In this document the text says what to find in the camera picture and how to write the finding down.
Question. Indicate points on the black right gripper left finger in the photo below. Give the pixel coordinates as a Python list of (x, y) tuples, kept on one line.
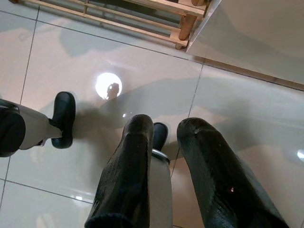
[(123, 180)]

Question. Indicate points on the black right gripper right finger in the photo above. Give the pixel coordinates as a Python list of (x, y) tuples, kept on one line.
[(221, 180)]

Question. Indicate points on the robot right leg silver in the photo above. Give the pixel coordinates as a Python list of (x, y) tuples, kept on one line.
[(160, 190)]

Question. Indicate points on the robot leg silver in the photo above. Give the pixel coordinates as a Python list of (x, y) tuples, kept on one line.
[(160, 190), (28, 128)]

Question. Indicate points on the robot right foot black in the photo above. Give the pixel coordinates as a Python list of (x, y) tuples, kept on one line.
[(159, 135)]

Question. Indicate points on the robot foot black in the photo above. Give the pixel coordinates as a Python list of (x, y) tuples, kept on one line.
[(63, 118), (159, 135)]

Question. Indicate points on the robot left foot black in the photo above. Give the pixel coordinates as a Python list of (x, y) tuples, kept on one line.
[(63, 118)]

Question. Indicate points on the robot left leg silver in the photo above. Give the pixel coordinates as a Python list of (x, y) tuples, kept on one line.
[(28, 128)]

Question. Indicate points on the white cabinet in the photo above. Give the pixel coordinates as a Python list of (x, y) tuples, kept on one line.
[(249, 35)]

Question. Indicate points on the wooden slatted rack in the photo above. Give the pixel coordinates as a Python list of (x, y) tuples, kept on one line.
[(133, 19)]

